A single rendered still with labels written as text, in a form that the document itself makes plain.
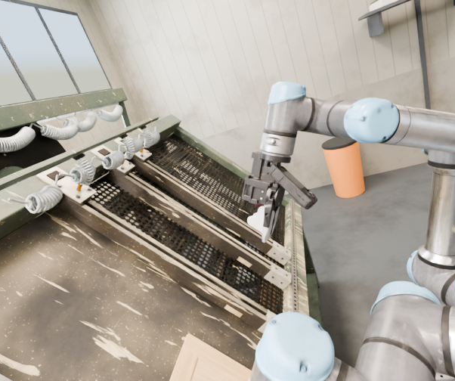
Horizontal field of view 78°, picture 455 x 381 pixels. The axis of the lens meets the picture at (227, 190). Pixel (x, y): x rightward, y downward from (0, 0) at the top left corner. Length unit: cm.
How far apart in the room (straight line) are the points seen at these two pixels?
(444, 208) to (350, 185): 320
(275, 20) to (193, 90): 147
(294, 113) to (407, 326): 42
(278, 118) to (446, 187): 52
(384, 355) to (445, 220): 64
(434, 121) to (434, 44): 403
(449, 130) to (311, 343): 49
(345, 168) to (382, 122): 347
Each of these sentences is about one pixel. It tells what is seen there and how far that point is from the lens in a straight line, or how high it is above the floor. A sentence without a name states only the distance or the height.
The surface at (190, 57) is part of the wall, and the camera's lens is 458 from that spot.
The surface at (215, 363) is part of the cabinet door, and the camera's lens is 113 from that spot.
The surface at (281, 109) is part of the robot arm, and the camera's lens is 62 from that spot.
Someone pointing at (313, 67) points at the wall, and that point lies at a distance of 435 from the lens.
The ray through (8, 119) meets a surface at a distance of 172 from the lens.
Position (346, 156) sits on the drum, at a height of 60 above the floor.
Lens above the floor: 193
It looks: 19 degrees down
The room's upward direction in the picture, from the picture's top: 21 degrees counter-clockwise
